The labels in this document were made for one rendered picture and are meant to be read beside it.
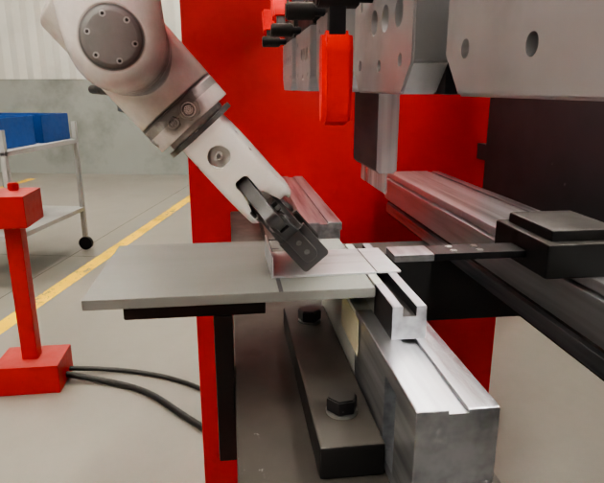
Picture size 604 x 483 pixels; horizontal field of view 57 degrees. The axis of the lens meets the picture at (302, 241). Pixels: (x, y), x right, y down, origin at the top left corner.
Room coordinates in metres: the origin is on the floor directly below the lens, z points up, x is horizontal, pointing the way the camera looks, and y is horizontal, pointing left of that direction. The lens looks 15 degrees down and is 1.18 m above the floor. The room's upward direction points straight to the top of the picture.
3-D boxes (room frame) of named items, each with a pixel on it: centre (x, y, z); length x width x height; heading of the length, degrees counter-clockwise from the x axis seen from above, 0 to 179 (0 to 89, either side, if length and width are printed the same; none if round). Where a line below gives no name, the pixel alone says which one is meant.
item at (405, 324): (0.54, -0.08, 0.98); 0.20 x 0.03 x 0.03; 7
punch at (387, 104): (0.58, -0.07, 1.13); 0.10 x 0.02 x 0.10; 7
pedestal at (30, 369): (2.09, 1.10, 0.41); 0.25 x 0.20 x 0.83; 97
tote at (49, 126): (3.94, 1.93, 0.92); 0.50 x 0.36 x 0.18; 85
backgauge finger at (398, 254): (0.61, -0.23, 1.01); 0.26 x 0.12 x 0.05; 97
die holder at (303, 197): (1.13, 0.00, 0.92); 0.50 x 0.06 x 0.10; 7
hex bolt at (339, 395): (0.44, -0.03, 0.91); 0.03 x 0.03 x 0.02
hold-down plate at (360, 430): (0.54, -0.02, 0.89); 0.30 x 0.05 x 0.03; 7
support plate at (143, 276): (0.56, 0.07, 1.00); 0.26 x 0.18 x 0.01; 97
